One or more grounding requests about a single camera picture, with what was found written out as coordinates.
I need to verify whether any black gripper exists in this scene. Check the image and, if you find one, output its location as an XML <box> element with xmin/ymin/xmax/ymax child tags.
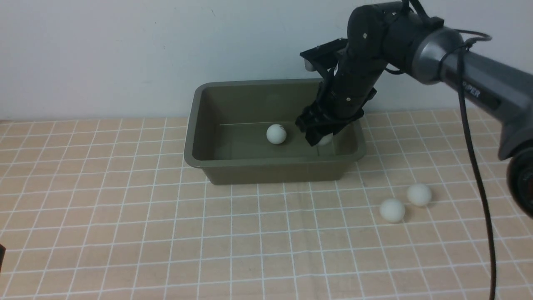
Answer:
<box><xmin>295</xmin><ymin>52</ymin><xmax>377</xmax><ymax>146</ymax></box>

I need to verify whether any white ball with mark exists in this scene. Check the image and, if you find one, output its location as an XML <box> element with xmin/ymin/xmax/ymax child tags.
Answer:
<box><xmin>266</xmin><ymin>124</ymin><xmax>287</xmax><ymax>145</ymax></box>

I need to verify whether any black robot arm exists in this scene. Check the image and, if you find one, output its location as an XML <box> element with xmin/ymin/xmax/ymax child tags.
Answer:
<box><xmin>295</xmin><ymin>0</ymin><xmax>533</xmax><ymax>216</ymax></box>

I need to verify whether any olive green plastic bin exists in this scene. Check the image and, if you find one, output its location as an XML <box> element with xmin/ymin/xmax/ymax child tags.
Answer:
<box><xmin>184</xmin><ymin>78</ymin><xmax>367</xmax><ymax>185</ymax></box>

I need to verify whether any pink checkered tablecloth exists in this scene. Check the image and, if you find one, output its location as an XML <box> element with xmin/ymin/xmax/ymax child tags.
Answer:
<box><xmin>0</xmin><ymin>107</ymin><xmax>533</xmax><ymax>300</ymax></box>

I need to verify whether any black object at left edge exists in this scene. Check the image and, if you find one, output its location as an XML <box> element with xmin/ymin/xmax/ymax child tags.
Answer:
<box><xmin>0</xmin><ymin>244</ymin><xmax>6</xmax><ymax>271</ymax></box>

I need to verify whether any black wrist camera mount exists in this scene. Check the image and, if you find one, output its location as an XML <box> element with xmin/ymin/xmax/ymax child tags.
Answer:
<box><xmin>299</xmin><ymin>38</ymin><xmax>348</xmax><ymax>79</ymax></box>

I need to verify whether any black cable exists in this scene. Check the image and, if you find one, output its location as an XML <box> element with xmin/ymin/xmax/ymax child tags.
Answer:
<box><xmin>385</xmin><ymin>0</ymin><xmax>498</xmax><ymax>300</ymax></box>

